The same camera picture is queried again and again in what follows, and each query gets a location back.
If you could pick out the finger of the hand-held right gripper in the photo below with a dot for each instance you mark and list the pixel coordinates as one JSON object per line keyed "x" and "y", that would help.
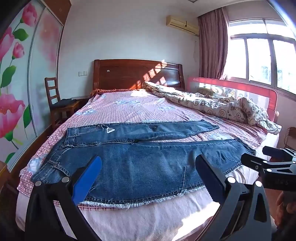
{"x": 261, "y": 163}
{"x": 275, "y": 153}

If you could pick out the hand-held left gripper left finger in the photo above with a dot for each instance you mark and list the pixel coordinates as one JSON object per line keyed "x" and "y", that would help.
{"x": 87, "y": 180}

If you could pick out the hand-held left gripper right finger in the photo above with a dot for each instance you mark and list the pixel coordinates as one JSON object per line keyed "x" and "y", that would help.
{"x": 208, "y": 176}

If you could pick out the blue denim pants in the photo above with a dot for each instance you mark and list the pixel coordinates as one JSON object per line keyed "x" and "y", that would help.
{"x": 143, "y": 166}

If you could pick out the person's right hand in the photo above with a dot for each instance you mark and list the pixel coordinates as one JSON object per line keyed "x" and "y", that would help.
{"x": 285, "y": 208}

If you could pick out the swirl patterned quilt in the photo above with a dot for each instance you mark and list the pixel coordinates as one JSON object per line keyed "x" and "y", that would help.
{"x": 203, "y": 102}

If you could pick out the wooden nightstand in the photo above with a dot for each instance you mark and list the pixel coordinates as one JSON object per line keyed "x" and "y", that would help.
{"x": 79, "y": 100}

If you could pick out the dark cloth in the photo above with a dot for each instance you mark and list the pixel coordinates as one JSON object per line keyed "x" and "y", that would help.
{"x": 62, "y": 103}

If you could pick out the bed with pink checked sheet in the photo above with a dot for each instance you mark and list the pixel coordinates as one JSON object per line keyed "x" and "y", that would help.
{"x": 129, "y": 109}

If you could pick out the wooden furniture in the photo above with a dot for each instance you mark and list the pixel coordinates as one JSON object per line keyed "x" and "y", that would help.
{"x": 4, "y": 176}

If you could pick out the window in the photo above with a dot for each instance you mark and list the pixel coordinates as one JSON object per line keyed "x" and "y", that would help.
{"x": 259, "y": 60}

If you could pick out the wooden chair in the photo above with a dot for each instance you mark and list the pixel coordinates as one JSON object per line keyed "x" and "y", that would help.
{"x": 52, "y": 88}

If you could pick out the wooden headboard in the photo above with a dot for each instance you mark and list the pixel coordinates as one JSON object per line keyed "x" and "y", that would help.
{"x": 129, "y": 74}

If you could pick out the floral wardrobe sliding doors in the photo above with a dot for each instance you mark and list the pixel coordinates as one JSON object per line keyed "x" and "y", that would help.
{"x": 27, "y": 81}

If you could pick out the mauve curtain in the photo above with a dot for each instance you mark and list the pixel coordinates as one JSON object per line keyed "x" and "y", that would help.
{"x": 211, "y": 46}

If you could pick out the red bed guard rail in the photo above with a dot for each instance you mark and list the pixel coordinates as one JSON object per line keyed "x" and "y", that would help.
{"x": 254, "y": 91}

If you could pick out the white wall switch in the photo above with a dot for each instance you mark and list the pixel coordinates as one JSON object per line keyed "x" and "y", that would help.
{"x": 82, "y": 73}

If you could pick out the wall air conditioner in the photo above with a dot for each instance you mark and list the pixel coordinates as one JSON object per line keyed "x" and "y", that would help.
{"x": 180, "y": 24}

